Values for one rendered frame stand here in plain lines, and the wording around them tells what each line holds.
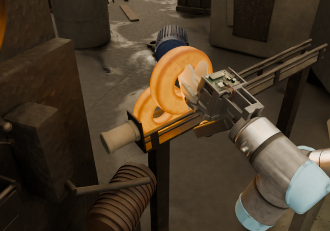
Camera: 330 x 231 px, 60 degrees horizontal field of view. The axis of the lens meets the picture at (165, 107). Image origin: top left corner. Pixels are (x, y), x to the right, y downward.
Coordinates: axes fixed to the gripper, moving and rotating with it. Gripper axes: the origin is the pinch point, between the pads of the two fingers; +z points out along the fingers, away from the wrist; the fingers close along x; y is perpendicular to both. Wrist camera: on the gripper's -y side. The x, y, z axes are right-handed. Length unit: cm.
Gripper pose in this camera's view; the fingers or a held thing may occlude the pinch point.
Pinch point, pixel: (182, 73)
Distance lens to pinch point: 64.3
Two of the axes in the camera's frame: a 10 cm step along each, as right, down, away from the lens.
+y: 1.4, -6.9, -7.1
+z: -5.4, -6.5, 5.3
